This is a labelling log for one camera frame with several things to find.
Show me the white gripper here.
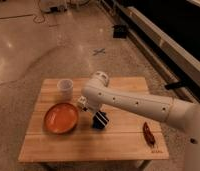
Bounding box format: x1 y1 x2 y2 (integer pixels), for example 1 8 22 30
85 99 109 123

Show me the blue eraser block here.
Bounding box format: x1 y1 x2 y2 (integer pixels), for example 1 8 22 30
92 121 108 129

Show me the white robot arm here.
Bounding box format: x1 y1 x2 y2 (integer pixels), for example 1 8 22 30
81 71 200 171

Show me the white plastic bottle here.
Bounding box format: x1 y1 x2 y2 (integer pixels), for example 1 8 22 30
77 96 87 111

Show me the orange plate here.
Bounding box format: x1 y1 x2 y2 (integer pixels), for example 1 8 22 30
43 103 79 134

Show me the wooden table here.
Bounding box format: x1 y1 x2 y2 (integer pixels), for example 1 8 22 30
18 79 169 163

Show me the clear plastic cup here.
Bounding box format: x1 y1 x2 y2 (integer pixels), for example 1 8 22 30
57 79 73 101

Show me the dark red chili toy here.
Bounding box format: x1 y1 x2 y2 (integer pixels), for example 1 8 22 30
143 123 155 146

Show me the black box on floor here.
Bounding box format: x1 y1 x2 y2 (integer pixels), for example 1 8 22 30
113 25 127 38

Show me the white device on floor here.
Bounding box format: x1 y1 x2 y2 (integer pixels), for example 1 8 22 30
38 0 67 13

